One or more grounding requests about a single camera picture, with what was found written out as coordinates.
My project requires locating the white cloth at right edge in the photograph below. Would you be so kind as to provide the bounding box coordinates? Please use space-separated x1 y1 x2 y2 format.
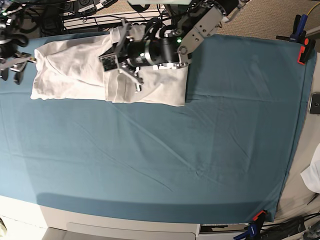
300 161 320 194

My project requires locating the orange black clamp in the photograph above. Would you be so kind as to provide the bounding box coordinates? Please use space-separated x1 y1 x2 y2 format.
252 210 268 221
297 38 316 65

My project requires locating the teal table cloth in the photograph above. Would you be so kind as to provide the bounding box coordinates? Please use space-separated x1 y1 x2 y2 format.
0 35 317 224

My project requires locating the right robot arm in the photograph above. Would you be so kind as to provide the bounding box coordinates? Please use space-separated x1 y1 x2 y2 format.
0 0 36 85

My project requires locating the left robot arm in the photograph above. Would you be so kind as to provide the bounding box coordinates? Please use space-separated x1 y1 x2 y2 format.
99 0 247 92

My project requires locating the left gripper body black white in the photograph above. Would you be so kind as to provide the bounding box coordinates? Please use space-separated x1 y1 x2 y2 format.
98 18 160 93

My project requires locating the blue black clamp top right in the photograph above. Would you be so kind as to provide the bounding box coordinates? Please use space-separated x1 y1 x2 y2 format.
289 14 308 42

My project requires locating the smartphone at table edge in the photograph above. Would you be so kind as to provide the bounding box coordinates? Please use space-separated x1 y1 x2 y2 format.
308 92 320 116

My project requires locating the orange black clamp top right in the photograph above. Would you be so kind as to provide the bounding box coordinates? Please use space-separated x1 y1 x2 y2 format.
297 38 316 65

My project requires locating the orange black clamp bottom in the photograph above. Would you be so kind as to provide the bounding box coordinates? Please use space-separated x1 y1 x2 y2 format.
252 210 268 221

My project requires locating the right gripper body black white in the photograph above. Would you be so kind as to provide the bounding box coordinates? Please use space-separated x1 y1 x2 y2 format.
0 51 35 72

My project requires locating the blue black clamp bottom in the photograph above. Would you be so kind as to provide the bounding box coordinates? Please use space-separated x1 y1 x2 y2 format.
233 221 264 240

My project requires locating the white T-shirt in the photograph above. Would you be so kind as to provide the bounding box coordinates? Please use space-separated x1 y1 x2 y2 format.
30 27 188 107

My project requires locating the blue black clamp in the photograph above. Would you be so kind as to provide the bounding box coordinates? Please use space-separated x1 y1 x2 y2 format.
289 14 308 42
233 221 264 240

